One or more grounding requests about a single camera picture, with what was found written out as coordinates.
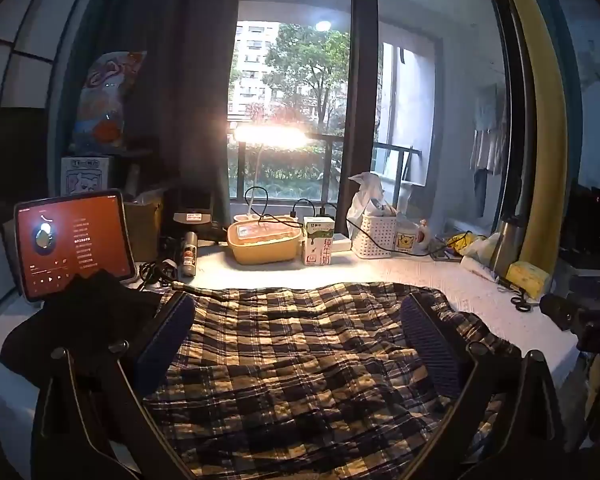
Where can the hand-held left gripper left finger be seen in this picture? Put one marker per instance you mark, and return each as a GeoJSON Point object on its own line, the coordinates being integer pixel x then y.
{"type": "Point", "coordinates": [165, 342]}

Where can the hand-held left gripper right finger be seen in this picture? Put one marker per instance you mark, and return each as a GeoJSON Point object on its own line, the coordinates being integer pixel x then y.
{"type": "Point", "coordinates": [430, 345]}

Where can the plaid pants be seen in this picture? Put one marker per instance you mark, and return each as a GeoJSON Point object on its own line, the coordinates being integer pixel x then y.
{"type": "Point", "coordinates": [290, 360]}

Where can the yellow sponge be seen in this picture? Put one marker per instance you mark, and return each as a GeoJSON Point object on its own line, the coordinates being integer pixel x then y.
{"type": "Point", "coordinates": [529, 277]}

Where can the black cloth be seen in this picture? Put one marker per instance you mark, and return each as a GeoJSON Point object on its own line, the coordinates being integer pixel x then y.
{"type": "Point", "coordinates": [85, 305]}

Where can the small spray can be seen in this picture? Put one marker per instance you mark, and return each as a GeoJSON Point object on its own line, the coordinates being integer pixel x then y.
{"type": "Point", "coordinates": [188, 255]}

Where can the stainless steel thermos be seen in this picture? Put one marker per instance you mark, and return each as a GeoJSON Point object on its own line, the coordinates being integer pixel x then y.
{"type": "Point", "coordinates": [509, 245]}

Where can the white plastic bag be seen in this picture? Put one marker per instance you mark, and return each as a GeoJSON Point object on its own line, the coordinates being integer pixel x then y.
{"type": "Point", "coordinates": [482, 255]}

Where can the white mug with yellow print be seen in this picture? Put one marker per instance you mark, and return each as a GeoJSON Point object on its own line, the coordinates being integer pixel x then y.
{"type": "Point", "coordinates": [410, 240]}

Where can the yellow plastic bag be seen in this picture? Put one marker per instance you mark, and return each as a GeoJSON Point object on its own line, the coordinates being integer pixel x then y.
{"type": "Point", "coordinates": [461, 242]}

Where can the brown cardboard box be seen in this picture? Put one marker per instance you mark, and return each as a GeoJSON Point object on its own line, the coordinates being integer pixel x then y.
{"type": "Point", "coordinates": [142, 230]}

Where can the white slatted basket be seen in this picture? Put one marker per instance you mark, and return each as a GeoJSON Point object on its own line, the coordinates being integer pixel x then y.
{"type": "Point", "coordinates": [380, 237]}

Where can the black speaker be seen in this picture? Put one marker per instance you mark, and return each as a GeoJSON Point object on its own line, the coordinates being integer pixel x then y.
{"type": "Point", "coordinates": [192, 215]}

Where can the tablet with red screen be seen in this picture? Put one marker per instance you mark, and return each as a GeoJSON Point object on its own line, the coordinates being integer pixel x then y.
{"type": "Point", "coordinates": [75, 240]}

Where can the yellow lidded food container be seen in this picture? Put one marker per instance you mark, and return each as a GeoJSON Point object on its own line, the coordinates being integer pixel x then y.
{"type": "Point", "coordinates": [262, 245]}

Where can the white milk carton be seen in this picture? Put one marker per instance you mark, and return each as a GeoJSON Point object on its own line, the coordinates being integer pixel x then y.
{"type": "Point", "coordinates": [318, 245]}

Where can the clear plastic bag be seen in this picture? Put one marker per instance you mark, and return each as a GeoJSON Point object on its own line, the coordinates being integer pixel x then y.
{"type": "Point", "coordinates": [362, 195]}

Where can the black power adapter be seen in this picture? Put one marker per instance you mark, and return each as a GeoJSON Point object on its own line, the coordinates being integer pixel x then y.
{"type": "Point", "coordinates": [328, 211]}

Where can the yellow padded pole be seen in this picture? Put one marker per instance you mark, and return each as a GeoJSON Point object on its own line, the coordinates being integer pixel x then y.
{"type": "Point", "coordinates": [545, 135]}

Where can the white printed box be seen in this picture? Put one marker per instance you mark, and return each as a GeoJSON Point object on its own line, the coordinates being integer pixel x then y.
{"type": "Point", "coordinates": [87, 175]}

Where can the hanging clothes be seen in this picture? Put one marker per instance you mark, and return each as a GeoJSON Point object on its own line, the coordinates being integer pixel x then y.
{"type": "Point", "coordinates": [490, 145]}

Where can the balcony railing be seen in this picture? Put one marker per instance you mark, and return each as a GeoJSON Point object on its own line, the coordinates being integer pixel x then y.
{"type": "Point", "coordinates": [280, 160]}

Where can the white desk lamp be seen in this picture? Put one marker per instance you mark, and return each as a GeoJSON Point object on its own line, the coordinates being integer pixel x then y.
{"type": "Point", "coordinates": [270, 135]}

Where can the colourful snack bag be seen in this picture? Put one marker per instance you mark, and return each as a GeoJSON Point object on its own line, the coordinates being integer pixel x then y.
{"type": "Point", "coordinates": [107, 105]}

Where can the black window frame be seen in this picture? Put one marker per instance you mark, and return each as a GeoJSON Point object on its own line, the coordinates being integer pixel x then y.
{"type": "Point", "coordinates": [362, 85]}

